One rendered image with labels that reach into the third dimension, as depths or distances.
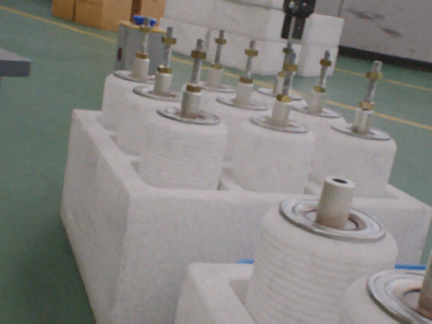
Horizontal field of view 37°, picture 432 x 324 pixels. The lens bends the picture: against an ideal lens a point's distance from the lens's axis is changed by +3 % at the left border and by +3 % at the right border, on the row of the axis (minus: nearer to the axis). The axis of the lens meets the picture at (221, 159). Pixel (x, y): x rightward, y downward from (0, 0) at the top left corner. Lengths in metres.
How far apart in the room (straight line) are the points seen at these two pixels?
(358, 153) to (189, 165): 0.22
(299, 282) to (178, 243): 0.28
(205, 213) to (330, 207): 0.26
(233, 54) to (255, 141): 2.88
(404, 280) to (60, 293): 0.54
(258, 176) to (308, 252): 0.33
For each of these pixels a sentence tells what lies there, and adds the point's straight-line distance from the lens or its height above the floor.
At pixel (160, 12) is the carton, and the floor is 0.17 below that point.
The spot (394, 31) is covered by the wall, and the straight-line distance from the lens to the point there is 6.38.
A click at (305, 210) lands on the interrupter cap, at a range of 0.46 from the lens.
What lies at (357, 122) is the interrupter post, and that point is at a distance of 0.82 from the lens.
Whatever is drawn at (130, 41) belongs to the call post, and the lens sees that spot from 1.08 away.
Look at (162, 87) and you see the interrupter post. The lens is 0.82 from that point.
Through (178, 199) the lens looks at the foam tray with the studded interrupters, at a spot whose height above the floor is 0.18.
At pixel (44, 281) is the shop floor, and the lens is 0.86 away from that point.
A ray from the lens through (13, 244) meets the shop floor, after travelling 0.96.
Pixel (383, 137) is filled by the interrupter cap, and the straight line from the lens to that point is 0.82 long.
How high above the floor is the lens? 0.39
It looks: 15 degrees down
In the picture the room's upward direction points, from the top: 10 degrees clockwise
